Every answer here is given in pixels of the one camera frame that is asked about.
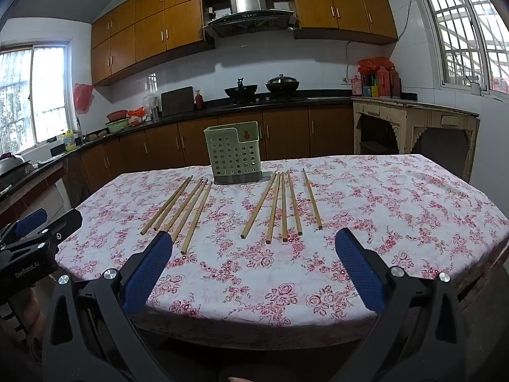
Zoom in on long brown wall cabinet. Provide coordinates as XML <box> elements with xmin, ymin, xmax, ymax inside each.
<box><xmin>91</xmin><ymin>0</ymin><xmax>216</xmax><ymax>87</ymax></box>

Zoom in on short brown wall cabinet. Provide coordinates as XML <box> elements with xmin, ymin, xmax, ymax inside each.
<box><xmin>288</xmin><ymin>0</ymin><xmax>398</xmax><ymax>45</ymax></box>

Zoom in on black wok with lid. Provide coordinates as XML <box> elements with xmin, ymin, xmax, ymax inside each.
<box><xmin>265</xmin><ymin>74</ymin><xmax>300</xmax><ymax>96</ymax></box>

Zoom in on green basin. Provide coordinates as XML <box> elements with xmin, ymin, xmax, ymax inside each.
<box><xmin>105</xmin><ymin>118</ymin><xmax>133</xmax><ymax>134</ymax></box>

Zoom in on black kitchen countertop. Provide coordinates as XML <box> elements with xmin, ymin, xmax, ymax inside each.
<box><xmin>0</xmin><ymin>96</ymin><xmax>355</xmax><ymax>203</ymax></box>

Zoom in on red bottles and containers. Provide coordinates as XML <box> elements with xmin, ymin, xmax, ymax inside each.
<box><xmin>357</xmin><ymin>57</ymin><xmax>395</xmax><ymax>75</ymax></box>

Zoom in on person's left hand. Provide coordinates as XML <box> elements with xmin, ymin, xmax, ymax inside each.
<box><xmin>20</xmin><ymin>282</ymin><xmax>47</xmax><ymax>351</ymax></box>

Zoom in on black gas hob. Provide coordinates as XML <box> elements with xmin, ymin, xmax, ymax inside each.
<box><xmin>220</xmin><ymin>95</ymin><xmax>310</xmax><ymax>109</ymax></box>

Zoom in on thin wall cable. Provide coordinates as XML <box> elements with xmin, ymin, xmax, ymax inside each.
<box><xmin>344</xmin><ymin>0</ymin><xmax>415</xmax><ymax>84</ymax></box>

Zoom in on steel and black range hood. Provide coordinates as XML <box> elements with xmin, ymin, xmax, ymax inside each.
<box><xmin>203</xmin><ymin>0</ymin><xmax>299</xmax><ymax>39</ymax></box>

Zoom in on black wok with handle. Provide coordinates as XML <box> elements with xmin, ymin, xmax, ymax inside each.
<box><xmin>225</xmin><ymin>77</ymin><xmax>257</xmax><ymax>99</ymax></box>

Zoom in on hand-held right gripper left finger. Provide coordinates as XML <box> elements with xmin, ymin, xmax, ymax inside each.
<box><xmin>42</xmin><ymin>230</ymin><xmax>174</xmax><ymax>382</ymax></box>

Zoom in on cream wooden side table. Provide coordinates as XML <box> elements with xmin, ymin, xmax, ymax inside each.
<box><xmin>352</xmin><ymin>96</ymin><xmax>480</xmax><ymax>184</ymax></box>

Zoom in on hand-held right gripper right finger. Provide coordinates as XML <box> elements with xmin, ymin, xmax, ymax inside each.
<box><xmin>334</xmin><ymin>228</ymin><xmax>478</xmax><ymax>382</ymax></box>

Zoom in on red floral tablecloth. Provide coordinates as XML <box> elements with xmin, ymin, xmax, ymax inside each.
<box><xmin>56</xmin><ymin>154</ymin><xmax>509</xmax><ymax>327</ymax></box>

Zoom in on green perforated chopstick holder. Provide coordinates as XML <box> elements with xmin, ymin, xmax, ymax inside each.
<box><xmin>204</xmin><ymin>121</ymin><xmax>264</xmax><ymax>185</ymax></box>

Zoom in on dark cutting board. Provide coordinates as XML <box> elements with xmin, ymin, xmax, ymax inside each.
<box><xmin>161</xmin><ymin>86</ymin><xmax>195</xmax><ymax>117</ymax></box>

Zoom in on sliding window with white frame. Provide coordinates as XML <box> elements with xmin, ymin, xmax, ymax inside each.
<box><xmin>0</xmin><ymin>39</ymin><xmax>75</xmax><ymax>157</ymax></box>

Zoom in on large red bottle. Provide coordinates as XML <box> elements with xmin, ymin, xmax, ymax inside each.
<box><xmin>389</xmin><ymin>67</ymin><xmax>402</xmax><ymax>99</ymax></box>
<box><xmin>376</xmin><ymin>66</ymin><xmax>391</xmax><ymax>98</ymax></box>

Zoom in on red plastic bag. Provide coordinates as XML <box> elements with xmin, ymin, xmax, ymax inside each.
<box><xmin>73</xmin><ymin>83</ymin><xmax>95</xmax><ymax>114</ymax></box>

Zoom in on steel pot with lid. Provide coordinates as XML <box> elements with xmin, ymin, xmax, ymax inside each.
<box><xmin>0</xmin><ymin>153</ymin><xmax>33</xmax><ymax>176</ymax></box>

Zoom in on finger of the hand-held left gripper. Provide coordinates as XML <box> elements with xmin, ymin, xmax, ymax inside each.
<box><xmin>0</xmin><ymin>209</ymin><xmax>49</xmax><ymax>247</ymax></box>
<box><xmin>12</xmin><ymin>208</ymin><xmax>83</xmax><ymax>247</ymax></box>

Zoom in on barred window with white frame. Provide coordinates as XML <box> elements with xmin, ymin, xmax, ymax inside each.
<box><xmin>413</xmin><ymin>0</ymin><xmax>509</xmax><ymax>95</ymax></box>

